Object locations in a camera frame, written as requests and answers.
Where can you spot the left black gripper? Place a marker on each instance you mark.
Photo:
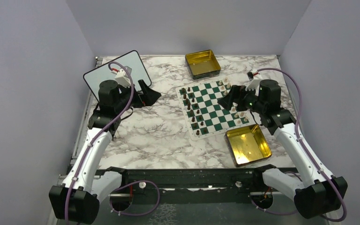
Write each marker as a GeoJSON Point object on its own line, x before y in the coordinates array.
{"type": "Point", "coordinates": [147, 98]}

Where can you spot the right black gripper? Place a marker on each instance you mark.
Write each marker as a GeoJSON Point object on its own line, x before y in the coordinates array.
{"type": "Point", "coordinates": [237, 94]}

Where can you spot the tin with dark pieces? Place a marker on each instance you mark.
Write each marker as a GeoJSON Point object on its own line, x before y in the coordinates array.
{"type": "Point", "coordinates": [202, 64]}

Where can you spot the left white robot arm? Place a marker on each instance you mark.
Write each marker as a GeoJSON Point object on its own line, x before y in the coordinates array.
{"type": "Point", "coordinates": [77, 199]}

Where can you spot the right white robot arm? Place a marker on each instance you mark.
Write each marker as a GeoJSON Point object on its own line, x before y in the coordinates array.
{"type": "Point", "coordinates": [319, 191]}

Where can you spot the white chess pieces group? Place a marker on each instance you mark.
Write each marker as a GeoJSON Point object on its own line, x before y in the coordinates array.
{"type": "Point", "coordinates": [236, 116]}

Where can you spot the green white chess board mat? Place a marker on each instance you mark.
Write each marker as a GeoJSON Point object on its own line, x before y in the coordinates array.
{"type": "Point", "coordinates": [206, 95]}

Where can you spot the small whiteboard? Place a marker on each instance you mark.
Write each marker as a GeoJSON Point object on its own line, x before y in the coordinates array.
{"type": "Point", "coordinates": [108, 71]}

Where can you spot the empty gold tin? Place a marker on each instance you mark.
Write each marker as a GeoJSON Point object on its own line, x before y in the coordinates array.
{"type": "Point", "coordinates": [247, 145]}

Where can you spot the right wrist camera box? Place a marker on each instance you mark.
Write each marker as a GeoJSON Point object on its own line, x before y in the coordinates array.
{"type": "Point", "coordinates": [253, 81]}

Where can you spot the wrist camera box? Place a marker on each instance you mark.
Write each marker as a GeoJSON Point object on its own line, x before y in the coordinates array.
{"type": "Point", "coordinates": [121, 77]}
{"type": "Point", "coordinates": [253, 81]}

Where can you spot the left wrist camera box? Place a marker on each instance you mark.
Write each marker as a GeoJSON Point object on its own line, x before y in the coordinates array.
{"type": "Point", "coordinates": [121, 77]}

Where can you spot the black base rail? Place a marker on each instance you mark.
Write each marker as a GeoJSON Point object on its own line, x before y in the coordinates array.
{"type": "Point", "coordinates": [186, 186]}

